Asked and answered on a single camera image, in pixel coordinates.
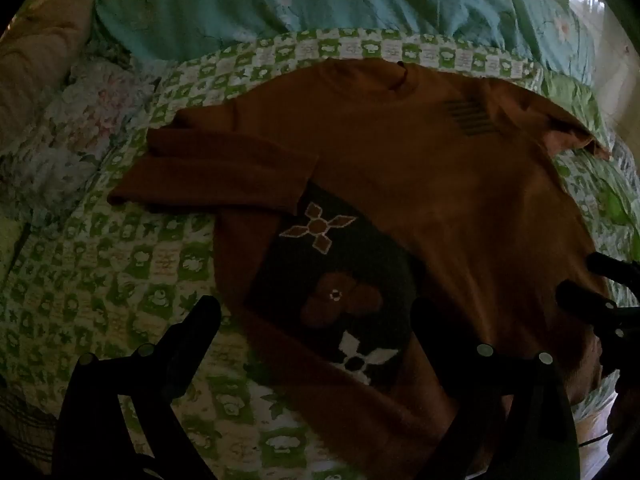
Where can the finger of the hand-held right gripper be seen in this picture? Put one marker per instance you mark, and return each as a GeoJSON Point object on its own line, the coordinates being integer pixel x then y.
{"type": "Point", "coordinates": [612, 269]}
{"type": "Point", "coordinates": [582, 297]}

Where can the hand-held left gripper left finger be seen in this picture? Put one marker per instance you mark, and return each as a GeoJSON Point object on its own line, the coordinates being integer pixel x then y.
{"type": "Point", "coordinates": [202, 320]}

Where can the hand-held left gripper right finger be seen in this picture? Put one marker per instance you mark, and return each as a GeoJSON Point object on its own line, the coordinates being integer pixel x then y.
{"type": "Point", "coordinates": [430, 325]}

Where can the brown sweater with flower patch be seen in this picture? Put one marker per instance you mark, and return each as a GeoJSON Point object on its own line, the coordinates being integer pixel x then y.
{"type": "Point", "coordinates": [425, 170]}

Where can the green checked quilt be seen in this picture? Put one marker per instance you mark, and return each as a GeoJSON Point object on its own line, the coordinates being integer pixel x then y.
{"type": "Point", "coordinates": [125, 270]}

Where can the grey striped cloth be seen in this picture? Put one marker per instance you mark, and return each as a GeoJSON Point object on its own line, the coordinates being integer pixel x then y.
{"type": "Point", "coordinates": [22, 420]}

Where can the pale floral quilt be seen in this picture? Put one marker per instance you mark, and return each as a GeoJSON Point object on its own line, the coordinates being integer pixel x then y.
{"type": "Point", "coordinates": [75, 125]}

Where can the beige pillow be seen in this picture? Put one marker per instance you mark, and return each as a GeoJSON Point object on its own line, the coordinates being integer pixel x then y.
{"type": "Point", "coordinates": [40, 45]}

